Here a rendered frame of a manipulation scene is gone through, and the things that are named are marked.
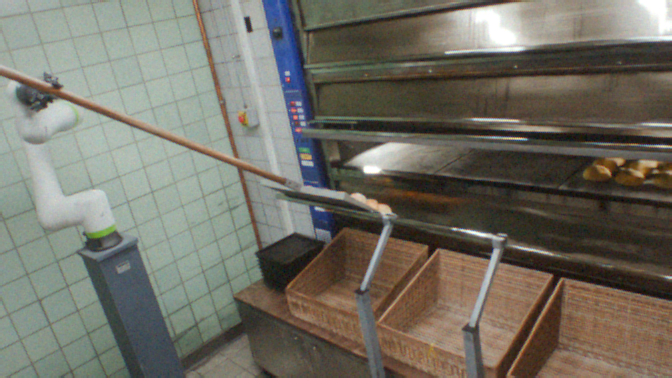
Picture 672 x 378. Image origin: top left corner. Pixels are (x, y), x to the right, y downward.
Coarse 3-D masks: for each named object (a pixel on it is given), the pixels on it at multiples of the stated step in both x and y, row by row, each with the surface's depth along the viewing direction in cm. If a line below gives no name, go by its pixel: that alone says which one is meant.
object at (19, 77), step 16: (0, 64) 140; (16, 80) 144; (32, 80) 146; (64, 96) 152; (96, 112) 160; (112, 112) 163; (144, 128) 171; (160, 128) 175; (192, 144) 184; (224, 160) 194; (272, 176) 210
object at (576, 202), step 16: (352, 176) 267; (368, 176) 259; (384, 176) 251; (400, 176) 243; (416, 176) 238; (432, 176) 234; (480, 192) 214; (496, 192) 209; (512, 192) 203; (528, 192) 198; (544, 192) 194; (560, 192) 192; (576, 192) 189; (592, 208) 182; (608, 208) 178; (624, 208) 174; (640, 208) 170; (656, 208) 166
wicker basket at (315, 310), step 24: (336, 240) 277; (360, 240) 274; (312, 264) 267; (336, 264) 280; (360, 264) 276; (384, 264) 264; (408, 264) 253; (288, 288) 257; (312, 288) 269; (336, 288) 276; (312, 312) 258; (336, 312) 233; (384, 312) 227; (408, 312) 239; (360, 336) 227
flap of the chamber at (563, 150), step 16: (336, 128) 265; (416, 144) 209; (432, 144) 204; (448, 144) 198; (464, 144) 193; (480, 144) 188; (496, 144) 184; (512, 144) 179; (656, 144) 161; (656, 160) 147
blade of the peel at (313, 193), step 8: (264, 184) 239; (272, 184) 235; (280, 192) 247; (288, 192) 236; (296, 192) 225; (304, 192) 219; (312, 192) 215; (320, 192) 212; (328, 192) 209; (336, 192) 206; (320, 200) 231; (328, 200) 223; (336, 200) 212; (344, 200) 204; (352, 200) 206; (360, 208) 215; (368, 208) 213
